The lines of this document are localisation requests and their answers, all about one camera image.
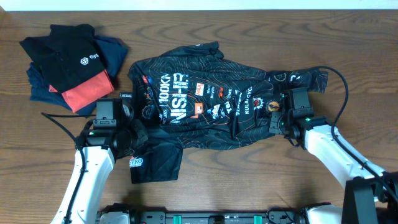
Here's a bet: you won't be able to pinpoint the black printed cycling jersey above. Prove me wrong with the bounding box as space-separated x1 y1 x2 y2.
128 42 328 184

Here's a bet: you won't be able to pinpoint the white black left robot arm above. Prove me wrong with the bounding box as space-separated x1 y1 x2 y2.
52 119 148 224

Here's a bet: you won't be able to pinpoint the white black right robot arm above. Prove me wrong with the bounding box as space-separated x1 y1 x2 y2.
269 111 397 223

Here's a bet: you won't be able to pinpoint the red folded shirt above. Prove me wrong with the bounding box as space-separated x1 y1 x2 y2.
45 69 114 113

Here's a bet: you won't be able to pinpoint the navy folded shirt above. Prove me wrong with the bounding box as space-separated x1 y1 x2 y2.
26 35 128 111

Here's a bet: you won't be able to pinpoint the black folded polo shirt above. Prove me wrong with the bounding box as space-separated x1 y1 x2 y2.
20 24 105 93

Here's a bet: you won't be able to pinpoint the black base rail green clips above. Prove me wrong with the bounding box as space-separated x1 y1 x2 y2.
96 203 308 224

